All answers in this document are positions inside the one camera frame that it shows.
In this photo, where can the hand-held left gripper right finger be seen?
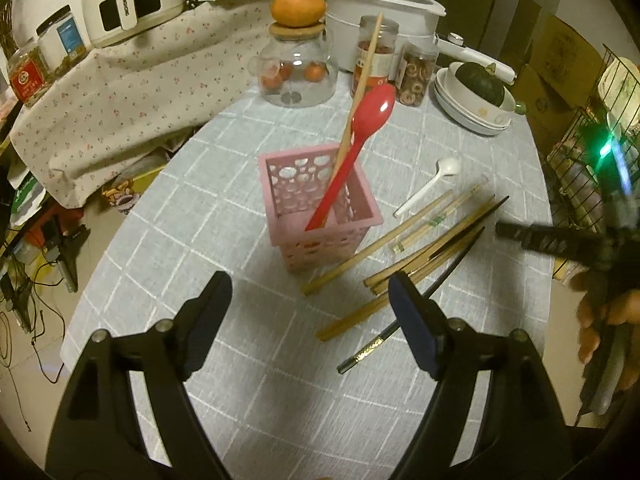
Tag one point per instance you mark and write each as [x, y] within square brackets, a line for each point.
[410, 320]

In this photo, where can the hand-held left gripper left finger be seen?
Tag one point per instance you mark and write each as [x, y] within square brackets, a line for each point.
[212, 310]

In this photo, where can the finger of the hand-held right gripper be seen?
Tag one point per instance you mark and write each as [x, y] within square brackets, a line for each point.
[545, 240]

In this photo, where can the black chopstick with gold end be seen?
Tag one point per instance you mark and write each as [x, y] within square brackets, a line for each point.
[365, 350]

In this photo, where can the pile of plain bamboo chopsticks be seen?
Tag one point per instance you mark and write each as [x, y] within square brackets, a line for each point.
[350, 322]

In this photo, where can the wooden chopsticks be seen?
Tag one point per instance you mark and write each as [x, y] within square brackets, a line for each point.
[477, 185]

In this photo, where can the printed bamboo chopstick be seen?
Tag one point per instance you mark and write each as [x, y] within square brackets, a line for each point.
[440, 219]
[434, 216]

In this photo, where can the pink perforated utensil holder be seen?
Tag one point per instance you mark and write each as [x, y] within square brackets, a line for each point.
[320, 255]

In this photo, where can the white plastic spoon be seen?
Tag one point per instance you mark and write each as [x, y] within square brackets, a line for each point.
[447, 166]

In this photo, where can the red plastic spoon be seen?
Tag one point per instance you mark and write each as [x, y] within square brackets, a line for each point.
[372, 110]

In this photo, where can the long wooden chopstick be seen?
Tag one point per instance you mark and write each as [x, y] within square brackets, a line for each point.
[367, 60]

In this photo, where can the person's right hand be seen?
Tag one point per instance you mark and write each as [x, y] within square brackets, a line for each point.
[590, 327]

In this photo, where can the cardboard box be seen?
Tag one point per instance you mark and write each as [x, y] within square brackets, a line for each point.
[570, 55]
[542, 105]

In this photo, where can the colourful printed box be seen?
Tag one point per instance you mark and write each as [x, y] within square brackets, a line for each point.
[125, 192]

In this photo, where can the dark green squash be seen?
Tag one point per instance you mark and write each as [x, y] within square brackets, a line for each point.
[482, 82]

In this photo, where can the plastic jar of dried rings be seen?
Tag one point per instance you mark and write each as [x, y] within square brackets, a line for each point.
[416, 77]

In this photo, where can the floral cloth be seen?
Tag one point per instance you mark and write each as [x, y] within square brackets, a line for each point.
[125, 110]

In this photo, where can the small orange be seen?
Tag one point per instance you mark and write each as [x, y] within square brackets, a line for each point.
[271, 81]
[286, 71]
[315, 71]

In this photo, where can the plastic jar with orange label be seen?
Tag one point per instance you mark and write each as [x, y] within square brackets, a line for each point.
[382, 67]

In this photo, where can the glass jar with cork lid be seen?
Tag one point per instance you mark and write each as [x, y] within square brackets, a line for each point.
[300, 50]

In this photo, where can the white electric pot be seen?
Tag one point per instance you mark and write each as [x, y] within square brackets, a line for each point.
[380, 5]

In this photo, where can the jar with red label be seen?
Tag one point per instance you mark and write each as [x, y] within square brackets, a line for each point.
[27, 77]

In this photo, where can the clear container with blue label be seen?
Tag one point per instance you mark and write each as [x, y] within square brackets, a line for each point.
[67, 35]

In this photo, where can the large orange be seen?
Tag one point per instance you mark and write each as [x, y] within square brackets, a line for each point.
[298, 5]

